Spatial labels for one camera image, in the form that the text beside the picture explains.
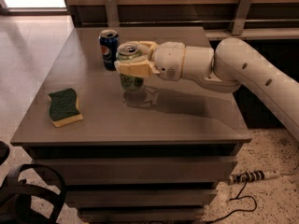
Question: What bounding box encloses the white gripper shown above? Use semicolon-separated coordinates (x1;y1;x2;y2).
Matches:
114;41;185;81

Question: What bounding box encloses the green soda can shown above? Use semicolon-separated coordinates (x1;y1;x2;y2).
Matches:
116;43;144;91

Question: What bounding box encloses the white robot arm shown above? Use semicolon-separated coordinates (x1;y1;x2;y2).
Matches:
115;37;299;139

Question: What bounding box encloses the blue Pepsi can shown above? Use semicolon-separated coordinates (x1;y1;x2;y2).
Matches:
99;29;119;71

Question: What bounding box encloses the green and yellow sponge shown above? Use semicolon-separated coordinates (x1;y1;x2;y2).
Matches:
48;88;83;128

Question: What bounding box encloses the grey drawer cabinet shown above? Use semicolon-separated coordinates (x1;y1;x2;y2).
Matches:
12;28;251;223

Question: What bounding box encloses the white power strip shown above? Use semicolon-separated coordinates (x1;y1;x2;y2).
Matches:
227;170;280;185

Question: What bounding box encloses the black office chair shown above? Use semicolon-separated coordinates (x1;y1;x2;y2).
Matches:
0;140;67;224

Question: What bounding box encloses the left metal wall bracket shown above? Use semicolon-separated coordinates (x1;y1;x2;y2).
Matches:
104;0;120;27

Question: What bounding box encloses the metal wall bracket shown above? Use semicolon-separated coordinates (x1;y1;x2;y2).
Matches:
230;0;252;35
104;0;120;27

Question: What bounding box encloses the right metal wall bracket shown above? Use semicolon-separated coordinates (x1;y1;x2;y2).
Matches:
230;0;252;35

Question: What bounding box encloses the black power cable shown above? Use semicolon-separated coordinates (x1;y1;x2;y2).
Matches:
204;180;259;224

